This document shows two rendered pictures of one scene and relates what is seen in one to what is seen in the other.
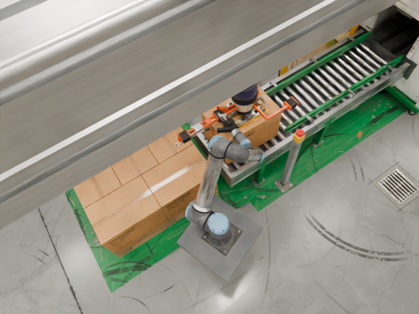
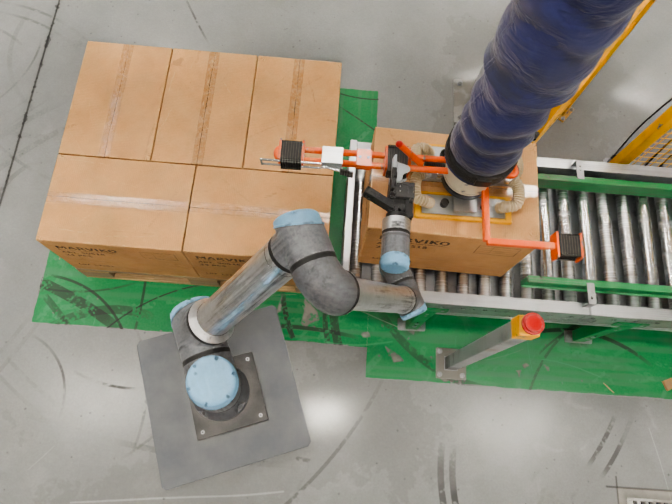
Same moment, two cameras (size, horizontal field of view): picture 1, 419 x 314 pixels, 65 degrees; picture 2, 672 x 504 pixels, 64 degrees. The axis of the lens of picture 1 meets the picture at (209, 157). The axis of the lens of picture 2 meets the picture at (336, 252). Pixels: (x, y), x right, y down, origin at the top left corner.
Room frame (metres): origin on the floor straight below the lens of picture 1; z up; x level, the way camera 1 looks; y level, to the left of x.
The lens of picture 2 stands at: (0.74, -0.32, 2.65)
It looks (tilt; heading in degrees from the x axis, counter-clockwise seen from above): 71 degrees down; 22
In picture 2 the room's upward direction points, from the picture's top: 8 degrees clockwise
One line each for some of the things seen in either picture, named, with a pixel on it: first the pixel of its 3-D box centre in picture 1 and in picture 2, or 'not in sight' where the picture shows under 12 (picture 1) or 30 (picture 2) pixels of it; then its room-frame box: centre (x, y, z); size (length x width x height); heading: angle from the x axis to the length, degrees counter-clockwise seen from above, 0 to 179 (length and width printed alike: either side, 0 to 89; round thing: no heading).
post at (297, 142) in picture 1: (290, 162); (481, 348); (1.37, -0.76, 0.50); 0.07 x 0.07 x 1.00; 26
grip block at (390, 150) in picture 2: (219, 115); (396, 161); (1.62, -0.13, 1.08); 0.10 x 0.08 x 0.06; 27
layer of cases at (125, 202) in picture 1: (141, 176); (207, 165); (1.53, 0.72, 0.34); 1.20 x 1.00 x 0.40; 116
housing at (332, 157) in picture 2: (198, 128); (332, 157); (1.52, 0.06, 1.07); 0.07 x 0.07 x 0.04; 27
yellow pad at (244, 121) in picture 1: (249, 115); (463, 206); (1.65, -0.40, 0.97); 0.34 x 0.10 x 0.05; 117
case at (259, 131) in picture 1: (240, 124); (442, 206); (1.72, -0.34, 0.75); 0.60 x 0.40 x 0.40; 115
